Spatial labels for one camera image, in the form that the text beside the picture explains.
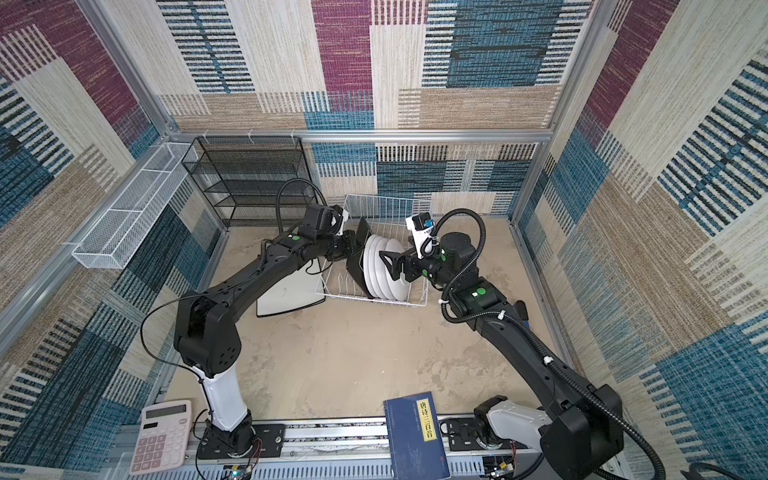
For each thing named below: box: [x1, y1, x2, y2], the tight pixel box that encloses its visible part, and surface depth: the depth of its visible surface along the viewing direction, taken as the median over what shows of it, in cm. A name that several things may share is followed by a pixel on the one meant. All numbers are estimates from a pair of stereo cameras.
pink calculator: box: [129, 400, 192, 476], surface depth 74 cm
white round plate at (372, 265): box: [363, 234, 382, 298], surface depth 89 cm
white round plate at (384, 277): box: [375, 236, 395, 301], surface depth 89 cm
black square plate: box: [346, 216, 374, 299], surface depth 88 cm
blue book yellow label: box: [383, 391, 450, 480], surface depth 74 cm
